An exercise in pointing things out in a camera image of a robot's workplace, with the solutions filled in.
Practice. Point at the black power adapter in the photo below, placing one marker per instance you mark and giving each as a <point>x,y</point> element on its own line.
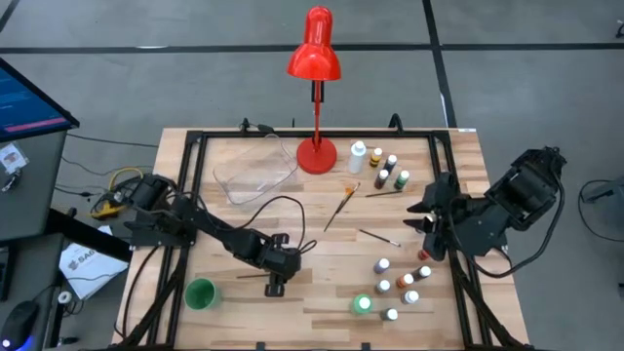
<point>265,128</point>

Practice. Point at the black arched table clamp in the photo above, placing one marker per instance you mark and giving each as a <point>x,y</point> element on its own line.
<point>396,122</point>

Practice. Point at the large light green bottle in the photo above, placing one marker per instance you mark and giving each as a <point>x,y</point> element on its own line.
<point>362,303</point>

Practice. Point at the clear plastic bin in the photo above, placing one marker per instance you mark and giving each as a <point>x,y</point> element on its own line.
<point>253,170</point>

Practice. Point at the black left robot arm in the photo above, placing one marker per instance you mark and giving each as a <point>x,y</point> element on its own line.
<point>214,226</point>

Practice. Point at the grey chair base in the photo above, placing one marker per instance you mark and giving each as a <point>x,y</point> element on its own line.
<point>609,191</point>

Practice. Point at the green plastic cup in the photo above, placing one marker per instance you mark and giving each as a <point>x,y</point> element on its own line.
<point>200,295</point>

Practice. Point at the grey paint bottle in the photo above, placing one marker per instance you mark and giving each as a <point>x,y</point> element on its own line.
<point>382,286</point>

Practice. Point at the tall white plastic bottle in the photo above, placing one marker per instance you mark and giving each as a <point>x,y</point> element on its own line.
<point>357,158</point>

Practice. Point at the yellow paint bottle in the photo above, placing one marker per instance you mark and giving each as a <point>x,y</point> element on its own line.
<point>375,158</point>

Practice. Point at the small black table clamp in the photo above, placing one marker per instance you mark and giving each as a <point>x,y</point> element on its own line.
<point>244,125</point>

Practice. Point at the red paint bottle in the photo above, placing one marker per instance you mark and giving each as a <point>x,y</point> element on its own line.
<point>423,255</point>

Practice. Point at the white label card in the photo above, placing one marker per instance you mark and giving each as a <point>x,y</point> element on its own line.
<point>12,158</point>

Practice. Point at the small green paint bottle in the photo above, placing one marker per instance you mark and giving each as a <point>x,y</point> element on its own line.
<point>401,180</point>

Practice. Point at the orange-bristle paintbrush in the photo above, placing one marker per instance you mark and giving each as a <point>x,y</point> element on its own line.
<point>354,189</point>

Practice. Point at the brown paint bottle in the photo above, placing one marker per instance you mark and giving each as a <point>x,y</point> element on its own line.
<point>381,179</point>

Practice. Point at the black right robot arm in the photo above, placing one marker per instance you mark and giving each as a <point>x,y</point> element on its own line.
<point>526,190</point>

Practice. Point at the thin dark paintbrush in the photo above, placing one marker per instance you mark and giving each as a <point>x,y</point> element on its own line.
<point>380,238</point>
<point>253,276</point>
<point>385,193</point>

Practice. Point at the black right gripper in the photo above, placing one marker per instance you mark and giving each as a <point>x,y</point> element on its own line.
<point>448,209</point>

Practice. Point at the white paper booklet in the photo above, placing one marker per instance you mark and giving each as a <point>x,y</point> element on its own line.
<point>92,268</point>

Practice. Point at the white tape roll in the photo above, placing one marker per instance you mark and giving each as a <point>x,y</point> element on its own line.
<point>59,297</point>

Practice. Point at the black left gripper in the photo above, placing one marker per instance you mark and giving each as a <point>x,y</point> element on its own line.
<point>283,261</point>

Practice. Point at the black computer mouse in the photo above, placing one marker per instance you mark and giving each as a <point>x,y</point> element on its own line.
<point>19,322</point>

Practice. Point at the red desk lamp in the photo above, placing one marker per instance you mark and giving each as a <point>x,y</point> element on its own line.
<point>314,58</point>

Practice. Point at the black support beam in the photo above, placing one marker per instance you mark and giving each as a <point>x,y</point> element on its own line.
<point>83,234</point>

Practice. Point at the purple paint bottle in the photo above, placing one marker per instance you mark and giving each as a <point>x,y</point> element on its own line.
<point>381,266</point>

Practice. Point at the computer monitor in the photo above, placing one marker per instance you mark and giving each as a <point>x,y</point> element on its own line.
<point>24,105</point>

